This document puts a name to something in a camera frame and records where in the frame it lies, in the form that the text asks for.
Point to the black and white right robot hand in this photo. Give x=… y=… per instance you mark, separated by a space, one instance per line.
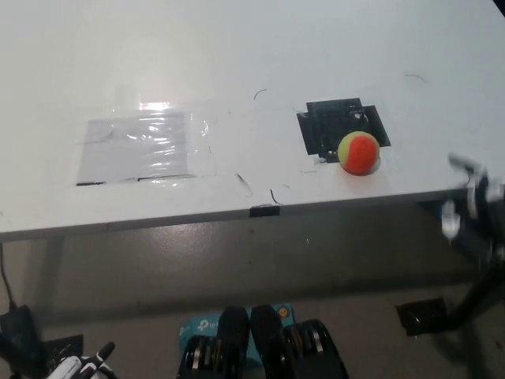
x=479 y=197

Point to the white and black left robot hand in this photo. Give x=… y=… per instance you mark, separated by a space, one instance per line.
x=84 y=367

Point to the orange and yellow tennis ball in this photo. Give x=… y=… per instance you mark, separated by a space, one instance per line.
x=360 y=154

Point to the black floor tape patch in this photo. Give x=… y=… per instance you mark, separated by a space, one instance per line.
x=422 y=316
x=65 y=349

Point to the black power adapter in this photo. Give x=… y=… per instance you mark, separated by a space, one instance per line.
x=17 y=335

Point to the teal tp-link box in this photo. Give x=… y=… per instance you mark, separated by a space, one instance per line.
x=201 y=325

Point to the black tape patch on table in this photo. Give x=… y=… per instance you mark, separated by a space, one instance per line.
x=319 y=126

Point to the small black tape strip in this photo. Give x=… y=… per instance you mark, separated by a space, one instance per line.
x=264 y=211

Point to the white paper under clear film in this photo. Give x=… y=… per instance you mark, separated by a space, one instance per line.
x=134 y=150

